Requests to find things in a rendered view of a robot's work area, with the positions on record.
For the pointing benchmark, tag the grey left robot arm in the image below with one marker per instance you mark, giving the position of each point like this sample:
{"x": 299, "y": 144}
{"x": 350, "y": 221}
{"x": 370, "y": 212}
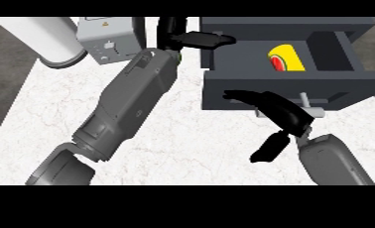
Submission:
{"x": 132, "y": 96}

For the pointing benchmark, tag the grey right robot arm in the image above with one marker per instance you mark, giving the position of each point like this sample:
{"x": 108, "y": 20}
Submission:
{"x": 333, "y": 162}

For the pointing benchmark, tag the grey appliance box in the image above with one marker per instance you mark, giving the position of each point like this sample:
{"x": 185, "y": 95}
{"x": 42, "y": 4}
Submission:
{"x": 110, "y": 42}

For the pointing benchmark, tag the white cylinder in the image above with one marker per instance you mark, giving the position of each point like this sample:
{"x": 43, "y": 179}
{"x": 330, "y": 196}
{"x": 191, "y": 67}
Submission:
{"x": 43, "y": 38}

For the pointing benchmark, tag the dark grey drawer front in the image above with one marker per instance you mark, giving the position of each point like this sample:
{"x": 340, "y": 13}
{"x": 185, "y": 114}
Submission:
{"x": 342, "y": 85}

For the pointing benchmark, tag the dark grey open drawer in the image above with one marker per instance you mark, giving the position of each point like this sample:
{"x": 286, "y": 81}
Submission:
{"x": 244, "y": 58}

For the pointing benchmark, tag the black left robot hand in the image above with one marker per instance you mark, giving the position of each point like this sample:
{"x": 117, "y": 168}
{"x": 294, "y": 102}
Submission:
{"x": 203, "y": 39}

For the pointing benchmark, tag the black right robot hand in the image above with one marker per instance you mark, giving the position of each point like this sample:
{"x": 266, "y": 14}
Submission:
{"x": 286, "y": 113}

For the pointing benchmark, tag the yellow cup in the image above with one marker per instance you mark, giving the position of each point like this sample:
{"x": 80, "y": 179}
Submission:
{"x": 288, "y": 58}

